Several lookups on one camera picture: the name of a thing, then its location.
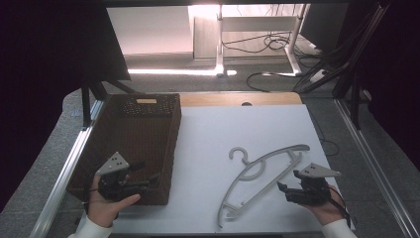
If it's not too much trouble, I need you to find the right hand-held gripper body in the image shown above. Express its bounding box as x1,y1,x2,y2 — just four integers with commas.
284,162,342,206

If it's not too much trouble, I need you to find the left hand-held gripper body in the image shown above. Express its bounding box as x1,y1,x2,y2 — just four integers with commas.
95,151,150,202

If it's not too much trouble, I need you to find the brown woven basket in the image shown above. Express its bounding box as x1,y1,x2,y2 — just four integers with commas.
66,92,182,207

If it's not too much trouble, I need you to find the grey plastic clothes hanger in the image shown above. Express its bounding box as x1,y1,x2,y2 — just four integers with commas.
216,143,311,229

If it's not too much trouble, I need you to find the person's right hand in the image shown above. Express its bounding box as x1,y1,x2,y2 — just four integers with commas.
301,186,348,228

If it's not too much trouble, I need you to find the person's left hand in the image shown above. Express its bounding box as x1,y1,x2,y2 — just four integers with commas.
86,175,143,229

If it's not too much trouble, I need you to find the white table mat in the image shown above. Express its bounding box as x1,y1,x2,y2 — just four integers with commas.
111,103,357,235

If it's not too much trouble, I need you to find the black metal stand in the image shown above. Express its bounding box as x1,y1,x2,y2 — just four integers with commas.
331,65,365,131
80,78,137,128

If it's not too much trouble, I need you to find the white power strip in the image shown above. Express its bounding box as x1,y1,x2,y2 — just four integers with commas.
309,68,328,83

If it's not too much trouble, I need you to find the black monitor panel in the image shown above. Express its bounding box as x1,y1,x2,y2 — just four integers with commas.
0,0,132,100

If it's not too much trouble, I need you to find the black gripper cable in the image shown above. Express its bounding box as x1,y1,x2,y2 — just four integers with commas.
328,185,353,229

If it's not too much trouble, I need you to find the thin black cable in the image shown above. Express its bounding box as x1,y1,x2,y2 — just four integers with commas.
308,110,341,158

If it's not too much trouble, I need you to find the aluminium rail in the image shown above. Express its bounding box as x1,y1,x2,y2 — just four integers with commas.
334,98,420,238
29,98,106,238

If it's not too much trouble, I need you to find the black floor cable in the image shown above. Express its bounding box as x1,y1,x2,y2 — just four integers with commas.
221,31,323,93

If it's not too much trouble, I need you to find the white metal desk frame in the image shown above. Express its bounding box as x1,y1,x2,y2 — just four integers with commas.
215,3,311,78

